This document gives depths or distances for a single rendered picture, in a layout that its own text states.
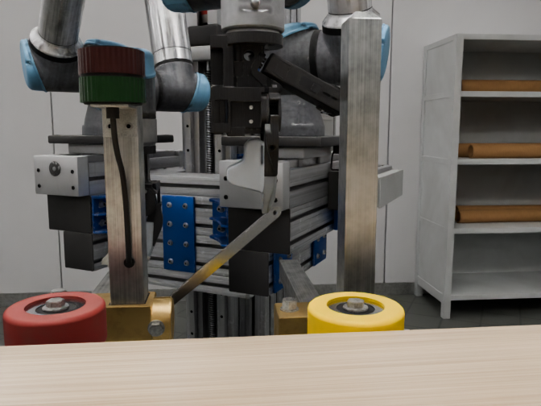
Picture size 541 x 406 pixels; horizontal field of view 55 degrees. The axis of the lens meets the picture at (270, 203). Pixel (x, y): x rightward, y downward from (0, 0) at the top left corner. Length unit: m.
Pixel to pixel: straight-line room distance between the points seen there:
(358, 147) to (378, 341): 0.24
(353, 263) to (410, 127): 2.81
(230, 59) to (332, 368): 0.39
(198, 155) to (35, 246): 2.20
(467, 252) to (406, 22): 1.49
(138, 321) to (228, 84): 0.28
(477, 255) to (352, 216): 3.09
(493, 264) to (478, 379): 3.34
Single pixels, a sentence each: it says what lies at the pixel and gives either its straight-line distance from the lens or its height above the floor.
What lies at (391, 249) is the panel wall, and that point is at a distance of 3.42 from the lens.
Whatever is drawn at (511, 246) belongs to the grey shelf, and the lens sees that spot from 3.73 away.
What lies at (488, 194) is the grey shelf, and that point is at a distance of 3.59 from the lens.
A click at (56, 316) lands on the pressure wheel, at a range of 0.45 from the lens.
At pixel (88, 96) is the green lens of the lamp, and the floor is 1.08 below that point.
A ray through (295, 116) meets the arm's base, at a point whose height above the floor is 1.08.
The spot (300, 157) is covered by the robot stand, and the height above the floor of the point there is 1.00.
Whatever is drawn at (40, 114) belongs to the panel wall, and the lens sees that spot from 3.32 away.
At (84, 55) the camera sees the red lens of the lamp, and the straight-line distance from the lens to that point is 0.51.
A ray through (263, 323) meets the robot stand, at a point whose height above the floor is 0.54.
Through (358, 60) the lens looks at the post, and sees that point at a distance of 0.57.
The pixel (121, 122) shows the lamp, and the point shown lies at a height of 1.06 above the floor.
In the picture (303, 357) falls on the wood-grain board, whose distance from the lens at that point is 0.37.
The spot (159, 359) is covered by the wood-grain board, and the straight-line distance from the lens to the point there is 0.37.
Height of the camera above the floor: 1.05
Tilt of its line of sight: 8 degrees down
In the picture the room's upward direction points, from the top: straight up
